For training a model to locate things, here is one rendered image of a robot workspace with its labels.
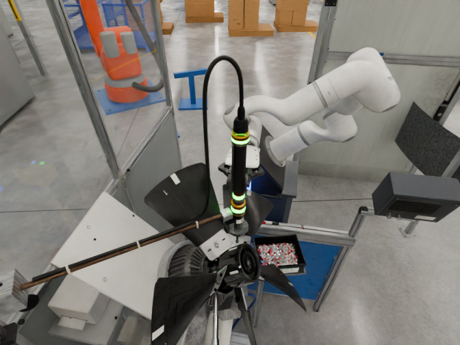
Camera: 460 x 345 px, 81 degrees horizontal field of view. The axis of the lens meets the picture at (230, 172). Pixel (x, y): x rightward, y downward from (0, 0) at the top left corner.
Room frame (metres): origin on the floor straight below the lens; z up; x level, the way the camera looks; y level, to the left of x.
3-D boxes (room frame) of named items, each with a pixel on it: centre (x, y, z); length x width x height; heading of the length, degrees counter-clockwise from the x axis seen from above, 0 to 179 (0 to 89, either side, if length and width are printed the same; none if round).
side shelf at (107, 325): (0.53, 0.54, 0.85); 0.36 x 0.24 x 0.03; 170
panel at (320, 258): (0.89, -0.18, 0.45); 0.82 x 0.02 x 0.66; 80
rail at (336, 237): (0.89, -0.18, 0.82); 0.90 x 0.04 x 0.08; 80
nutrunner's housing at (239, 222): (0.55, -0.03, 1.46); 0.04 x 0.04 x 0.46
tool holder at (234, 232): (0.55, -0.02, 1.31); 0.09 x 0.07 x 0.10; 115
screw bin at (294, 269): (0.72, -0.23, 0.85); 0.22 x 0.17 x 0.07; 96
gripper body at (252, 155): (0.66, -0.04, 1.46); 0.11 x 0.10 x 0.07; 170
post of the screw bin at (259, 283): (0.71, -0.16, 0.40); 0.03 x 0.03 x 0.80; 5
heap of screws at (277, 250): (0.72, -0.23, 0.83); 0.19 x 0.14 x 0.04; 96
